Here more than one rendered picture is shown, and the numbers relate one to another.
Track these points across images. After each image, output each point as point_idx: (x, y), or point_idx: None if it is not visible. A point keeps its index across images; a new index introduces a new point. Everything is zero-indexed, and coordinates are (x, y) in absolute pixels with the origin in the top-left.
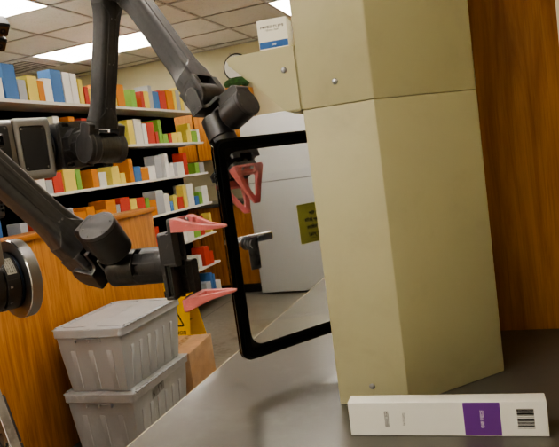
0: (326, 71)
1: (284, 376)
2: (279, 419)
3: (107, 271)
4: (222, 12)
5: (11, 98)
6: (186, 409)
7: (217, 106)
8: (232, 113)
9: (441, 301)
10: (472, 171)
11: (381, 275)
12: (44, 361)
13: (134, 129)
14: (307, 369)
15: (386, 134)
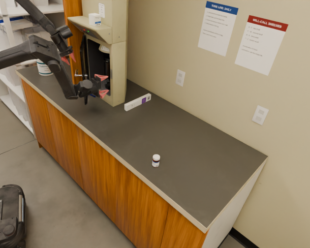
0: (117, 34)
1: (87, 106)
2: (108, 114)
3: (82, 94)
4: None
5: None
6: (83, 121)
7: (59, 32)
8: (68, 35)
9: (125, 80)
10: (127, 51)
11: (122, 78)
12: None
13: None
14: (88, 102)
15: (125, 48)
